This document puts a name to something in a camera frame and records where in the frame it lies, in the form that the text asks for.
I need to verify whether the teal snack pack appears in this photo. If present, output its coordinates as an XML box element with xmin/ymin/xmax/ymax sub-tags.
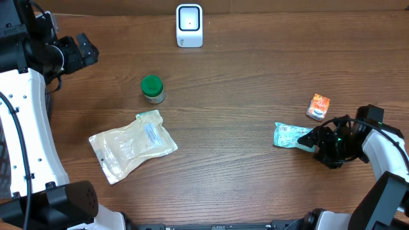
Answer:
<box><xmin>274</xmin><ymin>122</ymin><xmax>315</xmax><ymax>153</ymax></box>

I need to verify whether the small orange juice carton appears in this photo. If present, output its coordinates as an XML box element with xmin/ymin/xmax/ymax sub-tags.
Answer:
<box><xmin>306</xmin><ymin>93</ymin><xmax>330</xmax><ymax>121</ymax></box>

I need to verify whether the green lid jar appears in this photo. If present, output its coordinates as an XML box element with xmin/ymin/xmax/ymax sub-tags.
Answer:
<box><xmin>141</xmin><ymin>75</ymin><xmax>166</xmax><ymax>104</ymax></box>

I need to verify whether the clear beige pouch bag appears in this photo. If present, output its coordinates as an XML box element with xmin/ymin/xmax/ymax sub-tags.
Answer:
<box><xmin>89</xmin><ymin>110</ymin><xmax>178</xmax><ymax>185</ymax></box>

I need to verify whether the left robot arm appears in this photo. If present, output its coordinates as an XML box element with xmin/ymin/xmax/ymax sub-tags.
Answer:
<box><xmin>1</xmin><ymin>1</ymin><xmax>136</xmax><ymax>229</ymax></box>

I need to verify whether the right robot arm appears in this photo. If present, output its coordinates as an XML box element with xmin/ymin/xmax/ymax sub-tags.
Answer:
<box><xmin>287</xmin><ymin>104</ymin><xmax>408</xmax><ymax>230</ymax></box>

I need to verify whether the white barcode scanner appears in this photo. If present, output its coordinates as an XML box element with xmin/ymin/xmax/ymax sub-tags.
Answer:
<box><xmin>176</xmin><ymin>3</ymin><xmax>203</xmax><ymax>48</ymax></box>

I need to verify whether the dark plastic mesh basket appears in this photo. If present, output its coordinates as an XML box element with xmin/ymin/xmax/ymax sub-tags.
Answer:
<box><xmin>1</xmin><ymin>128</ymin><xmax>12</xmax><ymax>199</ymax></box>

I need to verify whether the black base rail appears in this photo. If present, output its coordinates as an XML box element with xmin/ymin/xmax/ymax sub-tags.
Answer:
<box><xmin>132</xmin><ymin>219</ymin><xmax>303</xmax><ymax>230</ymax></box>

